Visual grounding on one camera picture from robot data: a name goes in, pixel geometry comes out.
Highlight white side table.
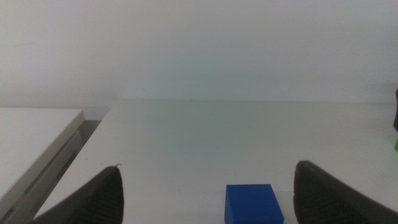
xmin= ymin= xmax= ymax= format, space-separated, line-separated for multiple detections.
xmin=0 ymin=107 xmax=86 ymax=224

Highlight blue cube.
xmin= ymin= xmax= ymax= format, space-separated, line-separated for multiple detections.
xmin=224 ymin=184 xmax=285 ymax=224

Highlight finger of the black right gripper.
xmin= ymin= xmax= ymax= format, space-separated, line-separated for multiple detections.
xmin=392 ymin=88 xmax=398 ymax=133

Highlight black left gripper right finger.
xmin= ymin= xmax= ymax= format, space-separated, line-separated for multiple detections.
xmin=293 ymin=160 xmax=398 ymax=224

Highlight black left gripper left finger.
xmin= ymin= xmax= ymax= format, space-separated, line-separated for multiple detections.
xmin=29 ymin=165 xmax=125 ymax=224

